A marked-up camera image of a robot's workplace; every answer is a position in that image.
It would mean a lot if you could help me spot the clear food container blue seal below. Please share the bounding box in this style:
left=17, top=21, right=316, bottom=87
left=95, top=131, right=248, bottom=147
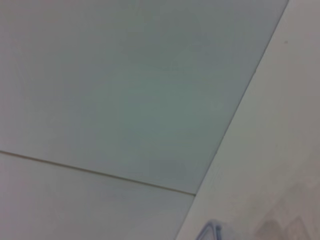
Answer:
left=199, top=219, right=223, bottom=240

